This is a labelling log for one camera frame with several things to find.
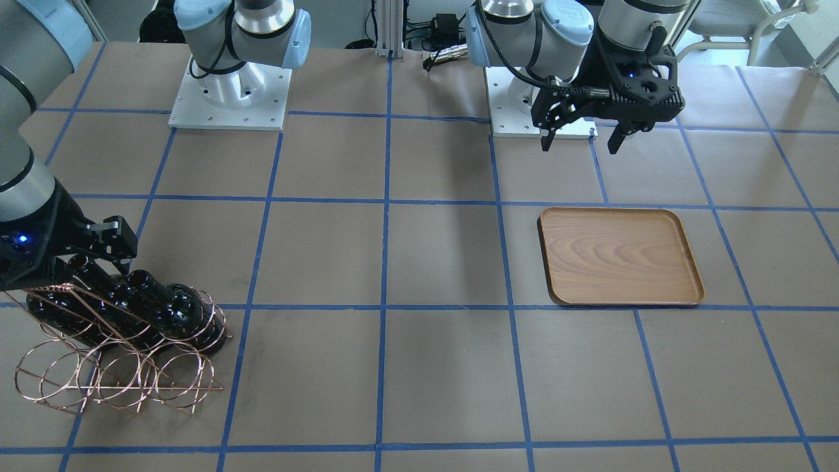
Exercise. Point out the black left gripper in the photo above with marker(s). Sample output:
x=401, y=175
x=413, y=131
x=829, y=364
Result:
x=598, y=77

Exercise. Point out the wooden rectangular tray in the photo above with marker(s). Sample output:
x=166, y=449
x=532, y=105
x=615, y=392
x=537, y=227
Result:
x=618, y=256

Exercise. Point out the dark wine bottle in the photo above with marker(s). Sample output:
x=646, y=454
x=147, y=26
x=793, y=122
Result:
x=176, y=311
x=111, y=302
x=62, y=314

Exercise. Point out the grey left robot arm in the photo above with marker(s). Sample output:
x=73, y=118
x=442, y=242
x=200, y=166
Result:
x=544, y=45

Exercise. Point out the copper wire bottle basket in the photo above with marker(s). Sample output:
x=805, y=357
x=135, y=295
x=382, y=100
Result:
x=97, y=364

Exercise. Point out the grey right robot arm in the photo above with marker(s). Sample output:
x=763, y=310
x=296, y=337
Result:
x=45, y=41

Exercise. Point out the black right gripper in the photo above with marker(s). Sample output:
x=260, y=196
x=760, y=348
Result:
x=67, y=226

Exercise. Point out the aluminium frame post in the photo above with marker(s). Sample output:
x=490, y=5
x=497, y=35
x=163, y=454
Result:
x=389, y=29

